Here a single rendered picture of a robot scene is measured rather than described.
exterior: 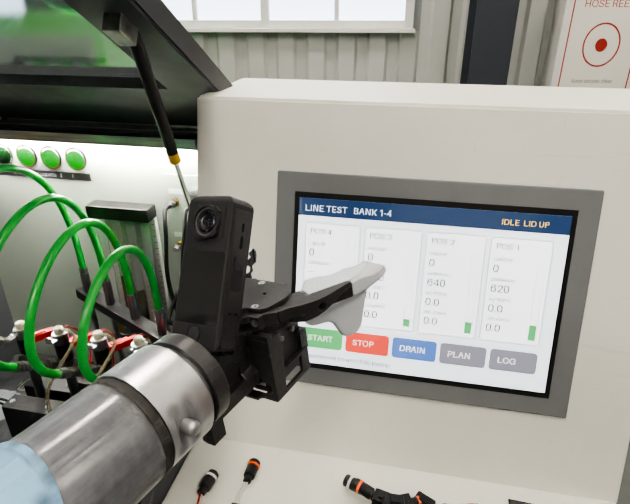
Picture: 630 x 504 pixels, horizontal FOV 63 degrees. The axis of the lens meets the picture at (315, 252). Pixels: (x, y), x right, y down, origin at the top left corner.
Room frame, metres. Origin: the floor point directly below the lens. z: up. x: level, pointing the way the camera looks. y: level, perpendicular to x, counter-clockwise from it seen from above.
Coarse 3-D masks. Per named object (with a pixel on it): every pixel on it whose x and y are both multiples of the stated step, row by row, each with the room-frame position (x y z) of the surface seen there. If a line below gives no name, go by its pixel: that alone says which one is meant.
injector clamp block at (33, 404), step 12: (60, 384) 0.82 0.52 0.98; (12, 396) 0.78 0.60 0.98; (24, 396) 0.78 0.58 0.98; (36, 396) 0.81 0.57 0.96; (60, 396) 0.80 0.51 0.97; (12, 408) 0.75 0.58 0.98; (24, 408) 0.75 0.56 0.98; (36, 408) 0.75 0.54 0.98; (12, 420) 0.75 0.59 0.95; (24, 420) 0.74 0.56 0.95; (36, 420) 0.74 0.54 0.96; (12, 432) 0.75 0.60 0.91
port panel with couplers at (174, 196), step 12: (168, 180) 1.03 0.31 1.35; (192, 180) 1.01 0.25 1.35; (168, 192) 1.03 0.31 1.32; (180, 192) 1.02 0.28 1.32; (192, 192) 1.01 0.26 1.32; (168, 204) 0.99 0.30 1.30; (180, 204) 1.02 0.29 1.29; (168, 216) 1.03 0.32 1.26; (180, 216) 1.02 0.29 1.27; (180, 228) 1.02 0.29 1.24; (180, 240) 1.02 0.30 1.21; (180, 252) 1.02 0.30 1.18; (180, 264) 1.02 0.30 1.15
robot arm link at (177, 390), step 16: (144, 352) 0.27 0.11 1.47; (160, 352) 0.27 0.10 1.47; (176, 352) 0.28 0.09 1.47; (112, 368) 0.26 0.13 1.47; (128, 368) 0.26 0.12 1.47; (144, 368) 0.26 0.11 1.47; (160, 368) 0.26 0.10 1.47; (176, 368) 0.26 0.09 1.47; (192, 368) 0.27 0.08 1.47; (128, 384) 0.29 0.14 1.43; (144, 384) 0.24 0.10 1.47; (160, 384) 0.25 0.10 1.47; (176, 384) 0.25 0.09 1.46; (192, 384) 0.26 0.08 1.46; (208, 384) 0.27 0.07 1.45; (160, 400) 0.24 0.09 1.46; (176, 400) 0.24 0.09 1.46; (192, 400) 0.25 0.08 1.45; (208, 400) 0.26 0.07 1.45; (160, 416) 0.29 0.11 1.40; (176, 416) 0.24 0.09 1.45; (192, 416) 0.25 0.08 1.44; (208, 416) 0.25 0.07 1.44; (176, 432) 0.23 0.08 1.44; (192, 432) 0.23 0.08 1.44; (176, 448) 0.23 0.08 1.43
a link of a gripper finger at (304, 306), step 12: (336, 288) 0.36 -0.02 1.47; (348, 288) 0.37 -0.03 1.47; (288, 300) 0.35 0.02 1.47; (300, 300) 0.35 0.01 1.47; (312, 300) 0.35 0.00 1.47; (324, 300) 0.35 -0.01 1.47; (336, 300) 0.36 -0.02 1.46; (288, 312) 0.34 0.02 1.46; (300, 312) 0.34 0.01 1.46; (312, 312) 0.34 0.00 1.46
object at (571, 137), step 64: (256, 128) 0.79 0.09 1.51; (320, 128) 0.77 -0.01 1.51; (384, 128) 0.75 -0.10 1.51; (448, 128) 0.74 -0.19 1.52; (512, 128) 0.72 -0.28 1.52; (576, 128) 0.70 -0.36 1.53; (256, 192) 0.77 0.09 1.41; (576, 384) 0.60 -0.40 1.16; (320, 448) 0.64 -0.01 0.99; (384, 448) 0.62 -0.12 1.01; (448, 448) 0.61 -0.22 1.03; (512, 448) 0.59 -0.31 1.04; (576, 448) 0.58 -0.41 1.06
